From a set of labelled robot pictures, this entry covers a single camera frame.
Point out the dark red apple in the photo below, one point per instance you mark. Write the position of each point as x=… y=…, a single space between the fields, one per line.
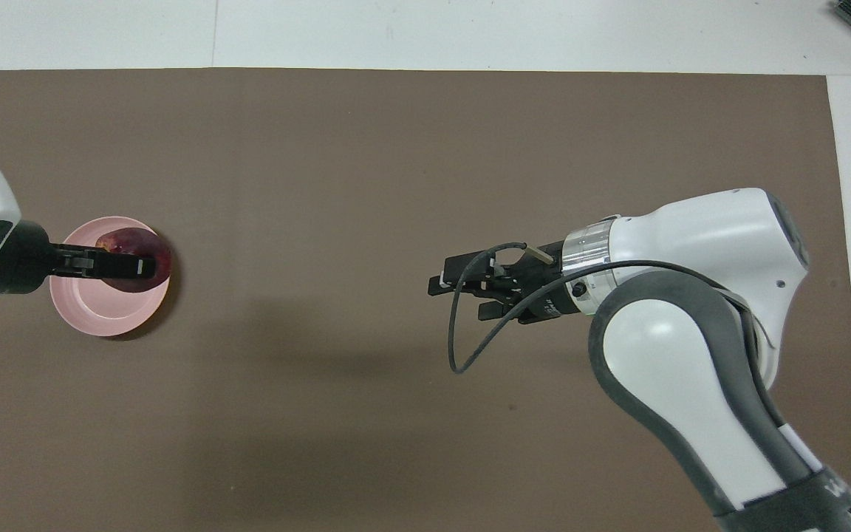
x=130 y=241

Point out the brown table mat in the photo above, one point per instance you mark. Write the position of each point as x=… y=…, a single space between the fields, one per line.
x=322 y=222

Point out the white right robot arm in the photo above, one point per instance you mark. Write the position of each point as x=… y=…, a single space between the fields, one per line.
x=699 y=244

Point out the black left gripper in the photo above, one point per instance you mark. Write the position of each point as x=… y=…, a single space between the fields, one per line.
x=23 y=262

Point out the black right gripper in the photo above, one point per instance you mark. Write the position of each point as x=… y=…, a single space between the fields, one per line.
x=544 y=292

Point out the pink plate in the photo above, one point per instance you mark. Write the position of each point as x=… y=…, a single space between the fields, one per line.
x=100 y=312

